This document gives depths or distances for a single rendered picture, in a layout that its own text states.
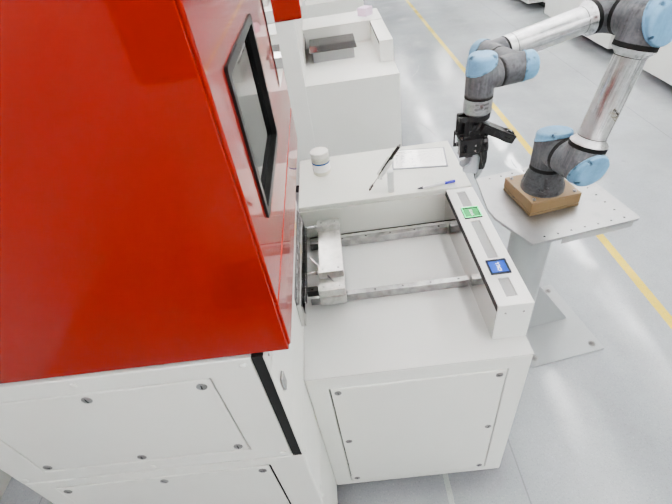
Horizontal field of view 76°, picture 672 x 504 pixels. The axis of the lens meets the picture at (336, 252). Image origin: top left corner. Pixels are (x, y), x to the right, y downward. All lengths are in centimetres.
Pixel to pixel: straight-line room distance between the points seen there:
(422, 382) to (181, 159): 95
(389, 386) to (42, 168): 99
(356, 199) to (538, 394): 123
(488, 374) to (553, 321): 118
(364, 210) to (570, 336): 130
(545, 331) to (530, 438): 57
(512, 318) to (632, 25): 84
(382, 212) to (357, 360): 59
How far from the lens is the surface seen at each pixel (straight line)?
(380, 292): 137
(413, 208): 160
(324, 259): 145
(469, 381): 133
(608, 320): 258
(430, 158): 176
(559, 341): 240
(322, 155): 167
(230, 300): 70
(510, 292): 124
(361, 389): 128
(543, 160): 167
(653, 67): 524
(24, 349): 91
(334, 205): 155
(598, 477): 211
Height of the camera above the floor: 184
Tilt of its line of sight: 41 degrees down
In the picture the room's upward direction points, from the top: 9 degrees counter-clockwise
